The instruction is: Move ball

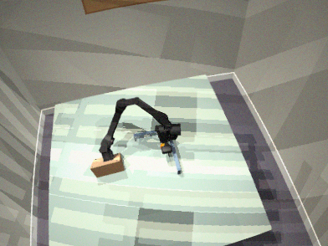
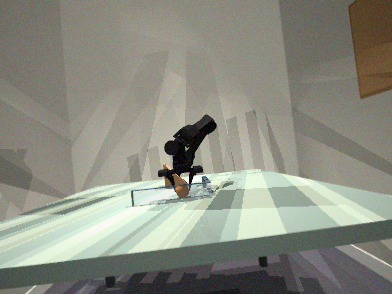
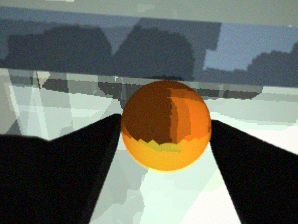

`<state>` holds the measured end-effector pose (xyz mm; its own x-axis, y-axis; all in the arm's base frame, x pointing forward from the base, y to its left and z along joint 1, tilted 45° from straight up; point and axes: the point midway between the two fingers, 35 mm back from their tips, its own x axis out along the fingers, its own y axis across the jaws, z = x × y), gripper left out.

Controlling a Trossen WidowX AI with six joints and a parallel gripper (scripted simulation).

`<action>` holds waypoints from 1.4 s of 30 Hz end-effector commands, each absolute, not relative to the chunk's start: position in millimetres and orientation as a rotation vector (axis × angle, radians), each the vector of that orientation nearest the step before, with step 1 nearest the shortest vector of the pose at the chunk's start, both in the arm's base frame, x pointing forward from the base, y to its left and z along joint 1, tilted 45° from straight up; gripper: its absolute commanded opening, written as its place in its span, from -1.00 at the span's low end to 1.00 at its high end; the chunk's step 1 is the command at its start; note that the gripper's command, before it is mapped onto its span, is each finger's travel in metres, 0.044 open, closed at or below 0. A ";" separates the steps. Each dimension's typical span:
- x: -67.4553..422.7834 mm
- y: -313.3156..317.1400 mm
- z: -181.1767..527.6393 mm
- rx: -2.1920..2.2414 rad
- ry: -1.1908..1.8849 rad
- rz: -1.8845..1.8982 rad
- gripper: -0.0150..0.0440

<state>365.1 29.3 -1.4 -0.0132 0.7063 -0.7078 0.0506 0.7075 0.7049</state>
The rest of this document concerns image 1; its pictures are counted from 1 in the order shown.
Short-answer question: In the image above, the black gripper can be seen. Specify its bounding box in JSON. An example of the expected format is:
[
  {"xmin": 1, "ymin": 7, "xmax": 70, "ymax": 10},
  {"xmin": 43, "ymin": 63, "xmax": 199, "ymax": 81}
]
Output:
[{"xmin": 157, "ymin": 132, "xmax": 172, "ymax": 155}]

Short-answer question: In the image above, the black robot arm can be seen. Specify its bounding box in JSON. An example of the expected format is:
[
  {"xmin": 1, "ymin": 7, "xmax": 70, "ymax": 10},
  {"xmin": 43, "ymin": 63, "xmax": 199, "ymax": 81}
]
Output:
[{"xmin": 99, "ymin": 97, "xmax": 181, "ymax": 161}]

